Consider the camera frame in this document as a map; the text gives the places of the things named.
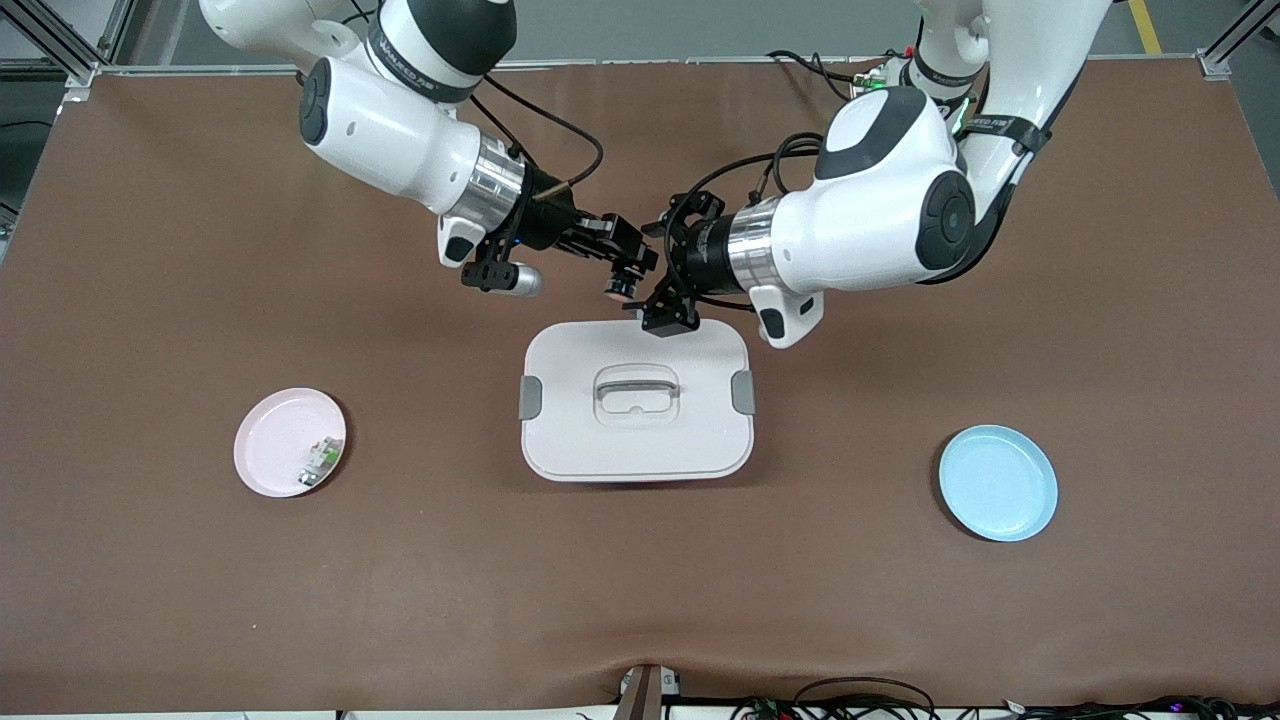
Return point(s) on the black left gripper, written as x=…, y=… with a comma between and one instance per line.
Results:
x=701, y=251

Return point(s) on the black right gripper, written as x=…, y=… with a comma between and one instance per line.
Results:
x=550, y=218

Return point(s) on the orange button switch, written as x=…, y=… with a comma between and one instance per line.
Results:
x=622, y=287

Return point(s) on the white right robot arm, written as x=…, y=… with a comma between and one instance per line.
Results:
x=390, y=130

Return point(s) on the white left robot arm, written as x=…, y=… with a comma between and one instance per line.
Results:
x=880, y=200

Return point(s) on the grey box latch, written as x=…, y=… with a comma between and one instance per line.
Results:
x=530, y=398
x=743, y=392

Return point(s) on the white lidded storage box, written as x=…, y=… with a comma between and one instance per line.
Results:
x=640, y=440

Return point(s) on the brown table mat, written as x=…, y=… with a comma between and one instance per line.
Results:
x=640, y=580

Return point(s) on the pink round plate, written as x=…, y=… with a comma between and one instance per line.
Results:
x=275, y=440

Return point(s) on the light blue round plate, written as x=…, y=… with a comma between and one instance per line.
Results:
x=998, y=483

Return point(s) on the white switch with green button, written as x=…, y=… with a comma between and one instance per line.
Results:
x=320, y=462

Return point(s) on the brown table edge bracket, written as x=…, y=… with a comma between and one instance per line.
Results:
x=645, y=695

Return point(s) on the aluminium frame profile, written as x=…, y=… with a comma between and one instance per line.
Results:
x=1225, y=45
x=70, y=50

